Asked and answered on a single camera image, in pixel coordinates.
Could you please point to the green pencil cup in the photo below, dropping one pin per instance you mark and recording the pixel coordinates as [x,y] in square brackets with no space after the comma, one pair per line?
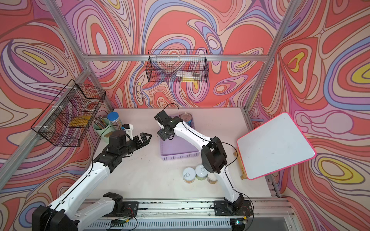
[103,127]

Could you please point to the orange label can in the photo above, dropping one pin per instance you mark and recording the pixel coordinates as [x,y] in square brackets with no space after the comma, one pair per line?
[189,175]

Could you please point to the black wire basket back wall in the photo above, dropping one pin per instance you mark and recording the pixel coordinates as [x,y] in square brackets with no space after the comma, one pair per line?
[163,64]

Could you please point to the beige lid can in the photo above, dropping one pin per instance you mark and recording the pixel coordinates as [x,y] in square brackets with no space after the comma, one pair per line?
[211,178]

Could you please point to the whiteboard with pink rim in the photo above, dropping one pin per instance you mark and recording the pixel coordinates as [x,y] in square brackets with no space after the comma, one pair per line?
[276,145]

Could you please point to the markers in wire basket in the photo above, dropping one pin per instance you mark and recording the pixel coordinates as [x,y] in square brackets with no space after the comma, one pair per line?
[185,76]

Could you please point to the aluminium frame post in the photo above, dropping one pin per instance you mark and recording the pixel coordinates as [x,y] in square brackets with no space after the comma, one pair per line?
[288,16]

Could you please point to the green label can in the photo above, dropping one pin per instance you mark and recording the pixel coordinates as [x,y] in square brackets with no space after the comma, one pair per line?
[201,172]

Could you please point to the yellow item in wire basket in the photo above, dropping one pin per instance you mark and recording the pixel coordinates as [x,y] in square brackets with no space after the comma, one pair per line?
[80,121]

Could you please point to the blue label soup can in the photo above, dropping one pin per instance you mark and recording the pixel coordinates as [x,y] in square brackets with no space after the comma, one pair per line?
[187,118]

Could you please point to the blue lid pencil jar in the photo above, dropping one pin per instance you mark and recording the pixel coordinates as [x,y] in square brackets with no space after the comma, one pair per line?
[115,121]

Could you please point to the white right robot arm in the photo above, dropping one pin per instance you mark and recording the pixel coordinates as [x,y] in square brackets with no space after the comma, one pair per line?
[213,155]

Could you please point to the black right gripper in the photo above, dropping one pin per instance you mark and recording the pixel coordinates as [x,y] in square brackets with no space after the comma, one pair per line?
[163,135]

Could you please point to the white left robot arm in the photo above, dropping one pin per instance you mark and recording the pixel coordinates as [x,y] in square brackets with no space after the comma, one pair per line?
[63,214]

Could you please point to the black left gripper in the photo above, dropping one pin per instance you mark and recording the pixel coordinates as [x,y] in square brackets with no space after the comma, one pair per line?
[144,142]

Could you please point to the wooden whiteboard stand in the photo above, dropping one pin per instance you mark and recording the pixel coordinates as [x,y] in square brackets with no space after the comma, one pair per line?
[241,166]

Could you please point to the purple perforated plastic basket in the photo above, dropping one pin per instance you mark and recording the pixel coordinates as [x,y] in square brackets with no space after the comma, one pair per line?
[177,148]

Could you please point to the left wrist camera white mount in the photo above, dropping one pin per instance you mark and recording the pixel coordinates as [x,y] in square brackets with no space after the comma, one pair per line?
[128,128]

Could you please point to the black wire basket wall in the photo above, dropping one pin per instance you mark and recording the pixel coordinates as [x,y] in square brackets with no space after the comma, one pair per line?
[163,64]
[74,99]

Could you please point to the black wire basket left wall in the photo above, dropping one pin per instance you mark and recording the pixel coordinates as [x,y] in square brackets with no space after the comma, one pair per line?
[74,99]

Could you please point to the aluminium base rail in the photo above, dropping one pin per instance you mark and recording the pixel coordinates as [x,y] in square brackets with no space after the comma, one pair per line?
[270,214]

